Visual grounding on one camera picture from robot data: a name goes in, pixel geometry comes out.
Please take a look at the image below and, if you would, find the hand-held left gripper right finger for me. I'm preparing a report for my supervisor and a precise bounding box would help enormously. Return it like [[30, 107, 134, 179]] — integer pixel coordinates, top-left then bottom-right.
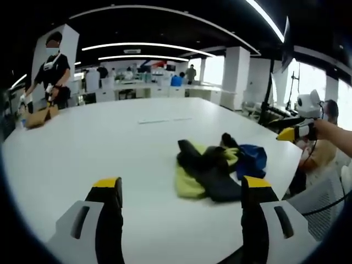
[[240, 175, 322, 264]]

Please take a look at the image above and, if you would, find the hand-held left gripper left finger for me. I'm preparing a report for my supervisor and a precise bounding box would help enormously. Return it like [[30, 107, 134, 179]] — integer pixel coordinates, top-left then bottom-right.
[[45, 177, 124, 264]]

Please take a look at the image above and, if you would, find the yellow black blue garment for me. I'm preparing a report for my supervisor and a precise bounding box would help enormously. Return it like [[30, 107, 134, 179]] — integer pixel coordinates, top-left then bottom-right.
[[175, 133, 268, 204]]

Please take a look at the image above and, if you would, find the black tripod stand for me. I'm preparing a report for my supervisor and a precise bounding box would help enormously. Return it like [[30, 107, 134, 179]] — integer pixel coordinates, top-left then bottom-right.
[[257, 59, 303, 129]]

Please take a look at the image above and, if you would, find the white mesh chair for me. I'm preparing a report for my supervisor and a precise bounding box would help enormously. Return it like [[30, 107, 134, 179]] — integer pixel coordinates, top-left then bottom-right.
[[285, 164, 352, 240]]

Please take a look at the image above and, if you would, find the ceiling light strip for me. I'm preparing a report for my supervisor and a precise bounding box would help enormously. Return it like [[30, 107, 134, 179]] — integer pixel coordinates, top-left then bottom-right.
[[81, 42, 216, 58], [245, 0, 286, 44], [97, 54, 190, 62]]

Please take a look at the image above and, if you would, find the white counter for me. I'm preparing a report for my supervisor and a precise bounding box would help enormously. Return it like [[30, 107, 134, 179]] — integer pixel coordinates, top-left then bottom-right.
[[82, 82, 222, 105]]

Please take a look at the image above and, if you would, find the black cable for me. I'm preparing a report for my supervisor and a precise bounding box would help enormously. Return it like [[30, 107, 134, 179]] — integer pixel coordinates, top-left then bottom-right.
[[301, 189, 350, 216]]

